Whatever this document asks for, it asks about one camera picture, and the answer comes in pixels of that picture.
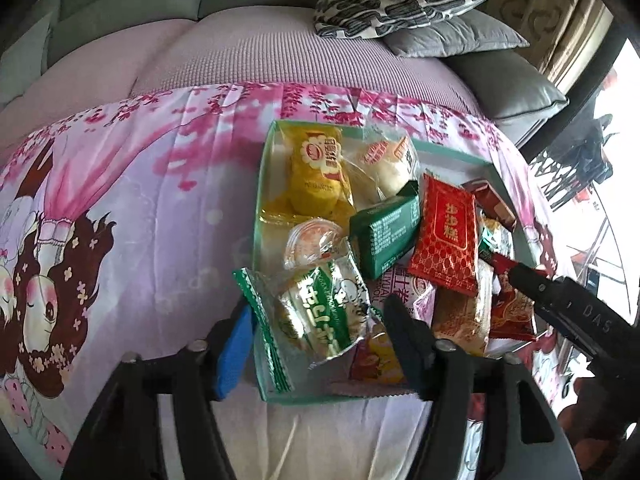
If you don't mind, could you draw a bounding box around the beige orange snack packet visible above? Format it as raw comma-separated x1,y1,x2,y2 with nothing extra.
431,260,496,358

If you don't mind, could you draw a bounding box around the pink cake roll packet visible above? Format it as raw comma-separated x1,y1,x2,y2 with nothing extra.
367,270,436,326

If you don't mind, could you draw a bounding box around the printed pink blanket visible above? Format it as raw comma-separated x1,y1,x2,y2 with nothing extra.
0,80,571,480

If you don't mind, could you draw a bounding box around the dark green snack packet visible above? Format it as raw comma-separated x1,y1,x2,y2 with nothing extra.
348,180,422,281

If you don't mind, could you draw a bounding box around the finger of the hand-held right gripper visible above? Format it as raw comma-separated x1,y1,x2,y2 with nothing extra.
507,262,558,303

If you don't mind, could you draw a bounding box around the yellow cake packet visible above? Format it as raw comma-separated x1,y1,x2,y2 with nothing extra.
260,125,358,221

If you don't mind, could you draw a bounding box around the green cartoon snack packet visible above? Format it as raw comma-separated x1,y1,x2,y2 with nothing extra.
232,252,372,393

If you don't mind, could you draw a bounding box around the black white patterned pillow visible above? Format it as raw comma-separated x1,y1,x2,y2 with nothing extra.
312,0,503,41

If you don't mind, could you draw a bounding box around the brown red snack packet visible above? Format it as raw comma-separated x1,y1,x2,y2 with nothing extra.
460,177,517,233

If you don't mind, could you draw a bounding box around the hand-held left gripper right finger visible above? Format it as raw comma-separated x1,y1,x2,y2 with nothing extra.
382,295,586,480

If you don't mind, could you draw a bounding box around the clear jelly cup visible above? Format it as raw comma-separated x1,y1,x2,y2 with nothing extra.
284,216,346,273

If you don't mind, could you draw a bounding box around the teal cardboard box tray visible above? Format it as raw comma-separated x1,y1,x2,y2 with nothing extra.
250,120,546,406

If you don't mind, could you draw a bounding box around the beige patterned curtain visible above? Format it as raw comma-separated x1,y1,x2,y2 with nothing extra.
480,0,616,91

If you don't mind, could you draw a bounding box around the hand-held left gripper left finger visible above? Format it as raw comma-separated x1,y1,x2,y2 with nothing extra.
60,302,258,480

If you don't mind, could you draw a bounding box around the plain grey pillow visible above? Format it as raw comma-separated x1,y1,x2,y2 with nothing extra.
385,7,531,58

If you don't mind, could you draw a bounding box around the small red yellow packet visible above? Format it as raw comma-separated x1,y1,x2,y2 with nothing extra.
348,320,408,386

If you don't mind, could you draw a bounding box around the shiny red snack packet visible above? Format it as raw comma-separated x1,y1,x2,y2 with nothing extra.
487,252,548,343

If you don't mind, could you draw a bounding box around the black window railing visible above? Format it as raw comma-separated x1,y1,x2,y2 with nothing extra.
527,110,626,211

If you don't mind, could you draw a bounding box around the white steamed bun packet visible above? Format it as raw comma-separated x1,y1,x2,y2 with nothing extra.
345,130,421,201

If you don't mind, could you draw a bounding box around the green white lettered packet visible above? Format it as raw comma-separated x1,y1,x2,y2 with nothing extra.
477,220,516,266

